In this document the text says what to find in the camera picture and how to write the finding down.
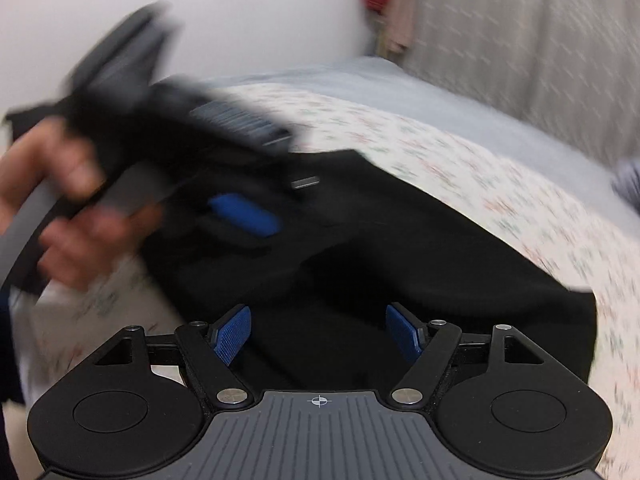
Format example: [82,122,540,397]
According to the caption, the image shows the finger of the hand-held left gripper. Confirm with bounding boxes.
[197,193,282,237]
[260,152,323,193]

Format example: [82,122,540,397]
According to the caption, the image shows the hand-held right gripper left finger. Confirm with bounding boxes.
[95,303,254,409]

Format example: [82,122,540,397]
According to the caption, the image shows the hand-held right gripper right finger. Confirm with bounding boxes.
[385,302,547,409]

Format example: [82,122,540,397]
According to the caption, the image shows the black pants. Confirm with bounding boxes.
[134,147,599,403]

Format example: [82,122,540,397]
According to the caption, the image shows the person's left hand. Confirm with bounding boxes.
[0,116,167,292]

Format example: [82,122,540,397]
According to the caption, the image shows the blue-grey blanket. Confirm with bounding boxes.
[200,54,628,203]

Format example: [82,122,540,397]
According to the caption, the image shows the beige hanging cloth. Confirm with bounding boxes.
[381,0,420,56]

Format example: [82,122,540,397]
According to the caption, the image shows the person's dark clothing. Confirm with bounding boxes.
[0,280,28,480]

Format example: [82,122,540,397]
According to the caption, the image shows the beige checked curtain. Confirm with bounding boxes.
[397,0,640,163]

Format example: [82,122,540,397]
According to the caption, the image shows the grey crumpled cloth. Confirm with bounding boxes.
[611,156,640,202]

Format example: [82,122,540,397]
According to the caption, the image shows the grey strap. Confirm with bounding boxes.
[0,182,68,291]

